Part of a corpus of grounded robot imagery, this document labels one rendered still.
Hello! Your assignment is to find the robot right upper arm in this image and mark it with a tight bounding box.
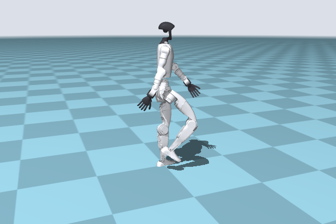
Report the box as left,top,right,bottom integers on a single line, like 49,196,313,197
157,46,170,77

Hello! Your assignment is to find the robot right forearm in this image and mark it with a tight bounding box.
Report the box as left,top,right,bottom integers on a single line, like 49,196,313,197
149,69,165,97

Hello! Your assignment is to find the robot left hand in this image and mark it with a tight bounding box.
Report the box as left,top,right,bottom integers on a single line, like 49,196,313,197
183,79,200,97

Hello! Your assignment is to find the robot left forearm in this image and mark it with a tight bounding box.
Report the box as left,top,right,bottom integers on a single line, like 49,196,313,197
173,68,189,85

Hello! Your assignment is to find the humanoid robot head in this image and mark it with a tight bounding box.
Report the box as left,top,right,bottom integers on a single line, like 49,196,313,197
159,22,175,44

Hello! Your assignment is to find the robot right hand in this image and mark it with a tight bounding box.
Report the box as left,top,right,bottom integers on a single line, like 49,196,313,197
137,90,156,111

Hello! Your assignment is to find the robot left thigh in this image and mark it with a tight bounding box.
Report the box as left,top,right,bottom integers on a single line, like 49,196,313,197
155,95,171,135

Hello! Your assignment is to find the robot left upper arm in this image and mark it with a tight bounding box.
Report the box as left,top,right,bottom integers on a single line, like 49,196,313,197
172,62,179,71

